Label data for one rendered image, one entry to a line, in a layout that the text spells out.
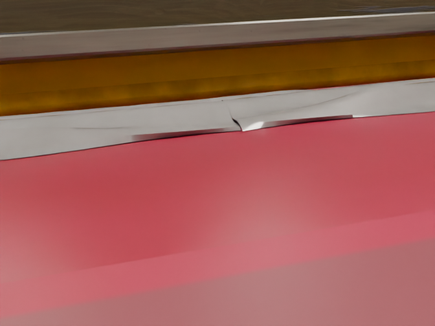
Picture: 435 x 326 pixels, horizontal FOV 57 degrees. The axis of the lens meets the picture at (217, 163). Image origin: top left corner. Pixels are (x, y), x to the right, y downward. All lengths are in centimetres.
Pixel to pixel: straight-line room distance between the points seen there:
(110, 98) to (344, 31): 12
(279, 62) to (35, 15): 12
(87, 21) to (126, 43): 2
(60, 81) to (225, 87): 8
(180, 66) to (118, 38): 4
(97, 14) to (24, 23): 3
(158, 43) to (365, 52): 12
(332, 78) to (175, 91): 9
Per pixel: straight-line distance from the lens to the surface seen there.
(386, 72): 26
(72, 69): 21
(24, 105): 22
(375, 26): 23
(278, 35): 20
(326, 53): 24
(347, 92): 16
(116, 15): 20
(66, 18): 20
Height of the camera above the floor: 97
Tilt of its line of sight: 12 degrees down
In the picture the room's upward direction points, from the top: 5 degrees counter-clockwise
